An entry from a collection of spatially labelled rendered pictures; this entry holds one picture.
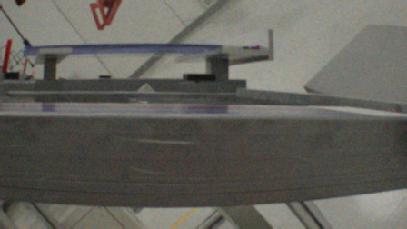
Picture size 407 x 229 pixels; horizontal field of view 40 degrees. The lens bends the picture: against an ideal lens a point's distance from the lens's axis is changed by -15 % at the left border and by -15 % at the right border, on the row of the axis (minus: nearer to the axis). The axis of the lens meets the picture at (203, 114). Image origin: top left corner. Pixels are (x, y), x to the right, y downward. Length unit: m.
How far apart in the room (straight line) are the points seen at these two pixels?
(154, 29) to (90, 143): 8.28
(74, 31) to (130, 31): 0.82
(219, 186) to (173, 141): 0.04
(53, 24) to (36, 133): 8.13
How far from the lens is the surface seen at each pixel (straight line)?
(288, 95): 0.92
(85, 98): 1.09
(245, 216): 1.45
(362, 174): 0.48
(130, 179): 0.42
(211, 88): 1.13
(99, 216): 1.92
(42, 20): 8.54
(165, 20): 8.73
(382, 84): 1.09
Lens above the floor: 0.99
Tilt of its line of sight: 13 degrees down
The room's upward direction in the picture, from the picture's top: 40 degrees counter-clockwise
